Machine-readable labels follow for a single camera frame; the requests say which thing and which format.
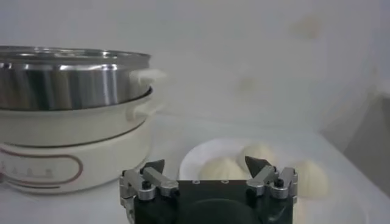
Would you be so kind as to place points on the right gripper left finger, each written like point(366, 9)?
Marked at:
point(158, 181)

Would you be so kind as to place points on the white round plate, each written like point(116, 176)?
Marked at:
point(201, 152)

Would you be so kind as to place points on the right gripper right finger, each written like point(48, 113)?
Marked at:
point(262, 179)

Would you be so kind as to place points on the white electric cooker base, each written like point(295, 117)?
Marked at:
point(91, 134)

